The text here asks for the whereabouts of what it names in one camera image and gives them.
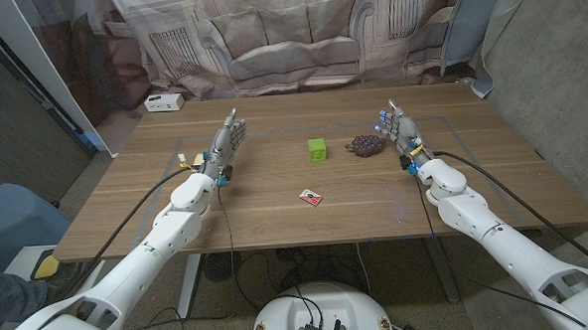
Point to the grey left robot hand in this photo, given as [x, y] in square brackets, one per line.
[221, 148]

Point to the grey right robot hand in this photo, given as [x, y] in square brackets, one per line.
[404, 130]

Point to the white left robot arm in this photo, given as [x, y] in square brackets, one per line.
[144, 261]

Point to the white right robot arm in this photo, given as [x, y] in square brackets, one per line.
[507, 255]

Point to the purple toy grapes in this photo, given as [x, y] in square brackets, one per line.
[368, 145]

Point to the green cube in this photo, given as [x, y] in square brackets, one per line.
[317, 150]

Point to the white power strip box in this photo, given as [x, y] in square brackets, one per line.
[164, 102]

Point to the red matchbox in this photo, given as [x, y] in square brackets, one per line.
[310, 197]

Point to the black round fan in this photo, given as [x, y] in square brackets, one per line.
[221, 266]

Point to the printed sofa backdrop cloth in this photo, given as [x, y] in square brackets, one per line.
[293, 35]

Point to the grey table leg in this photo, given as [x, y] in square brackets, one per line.
[440, 268]

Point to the white table leg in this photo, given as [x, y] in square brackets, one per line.
[190, 289]

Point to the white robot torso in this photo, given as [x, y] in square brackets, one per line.
[330, 303]

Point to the yellow black pad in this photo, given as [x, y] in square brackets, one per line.
[46, 268]

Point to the blue chair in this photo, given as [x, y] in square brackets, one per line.
[13, 217]

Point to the white floor platform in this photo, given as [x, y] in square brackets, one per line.
[22, 259]

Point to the person leg in jeans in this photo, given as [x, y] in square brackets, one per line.
[11, 297]

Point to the white door frame post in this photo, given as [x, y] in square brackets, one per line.
[30, 52]

